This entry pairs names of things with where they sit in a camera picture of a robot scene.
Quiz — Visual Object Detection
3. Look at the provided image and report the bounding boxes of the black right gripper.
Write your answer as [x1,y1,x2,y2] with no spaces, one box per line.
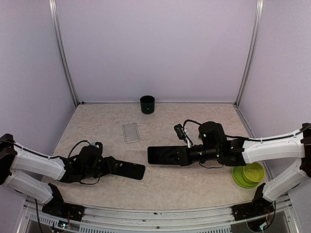
[165,144,221,166]

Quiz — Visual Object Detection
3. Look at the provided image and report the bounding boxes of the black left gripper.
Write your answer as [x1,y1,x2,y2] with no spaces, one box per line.
[82,155,120,179]

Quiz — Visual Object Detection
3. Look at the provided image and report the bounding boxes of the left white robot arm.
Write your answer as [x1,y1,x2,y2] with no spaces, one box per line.
[0,133,126,216]

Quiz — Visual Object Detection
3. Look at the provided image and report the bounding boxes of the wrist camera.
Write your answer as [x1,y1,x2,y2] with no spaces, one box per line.
[174,124,187,141]
[91,142,103,151]

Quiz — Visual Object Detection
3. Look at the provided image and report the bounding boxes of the aluminium frame post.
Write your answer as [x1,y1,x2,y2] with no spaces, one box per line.
[49,0,79,108]
[235,0,264,108]

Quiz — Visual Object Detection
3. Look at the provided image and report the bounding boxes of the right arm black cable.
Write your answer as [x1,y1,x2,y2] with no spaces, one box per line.
[183,118,202,132]

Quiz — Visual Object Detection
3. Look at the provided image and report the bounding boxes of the green bowl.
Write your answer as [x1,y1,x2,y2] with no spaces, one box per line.
[242,162,265,184]

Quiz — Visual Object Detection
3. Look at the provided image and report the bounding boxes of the front aluminium rail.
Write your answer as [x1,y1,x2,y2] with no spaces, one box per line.
[13,194,301,233]

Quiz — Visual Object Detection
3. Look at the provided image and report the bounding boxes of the left aluminium frame post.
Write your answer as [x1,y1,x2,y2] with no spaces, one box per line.
[49,0,79,108]

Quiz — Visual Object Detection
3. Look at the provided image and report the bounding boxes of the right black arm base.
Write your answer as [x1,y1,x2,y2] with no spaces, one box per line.
[232,183,275,221]

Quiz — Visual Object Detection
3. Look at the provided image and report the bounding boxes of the dark green cup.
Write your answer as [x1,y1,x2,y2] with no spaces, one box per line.
[140,95,155,115]

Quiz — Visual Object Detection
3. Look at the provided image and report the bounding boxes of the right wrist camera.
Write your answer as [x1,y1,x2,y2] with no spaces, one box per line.
[174,124,187,141]

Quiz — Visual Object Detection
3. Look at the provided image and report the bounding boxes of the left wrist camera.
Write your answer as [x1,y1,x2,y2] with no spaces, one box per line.
[91,142,103,151]

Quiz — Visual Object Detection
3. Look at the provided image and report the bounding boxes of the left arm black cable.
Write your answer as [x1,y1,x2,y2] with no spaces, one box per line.
[68,139,95,161]

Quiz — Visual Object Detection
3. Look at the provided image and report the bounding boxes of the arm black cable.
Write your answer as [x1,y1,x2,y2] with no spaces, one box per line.
[183,118,202,132]
[68,139,95,161]

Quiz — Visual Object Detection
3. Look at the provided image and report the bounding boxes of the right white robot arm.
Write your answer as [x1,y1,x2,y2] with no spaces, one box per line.
[160,121,311,216]

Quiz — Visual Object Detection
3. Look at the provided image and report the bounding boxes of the clear phone case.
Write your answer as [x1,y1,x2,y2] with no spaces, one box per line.
[122,122,140,144]

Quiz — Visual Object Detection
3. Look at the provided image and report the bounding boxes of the right aluminium frame post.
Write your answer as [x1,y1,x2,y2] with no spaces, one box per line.
[235,0,264,108]

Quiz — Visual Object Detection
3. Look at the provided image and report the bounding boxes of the black smartphone teal edge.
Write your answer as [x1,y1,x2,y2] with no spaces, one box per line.
[147,146,189,165]

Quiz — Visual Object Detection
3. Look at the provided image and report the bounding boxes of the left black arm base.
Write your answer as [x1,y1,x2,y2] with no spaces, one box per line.
[42,183,85,222]

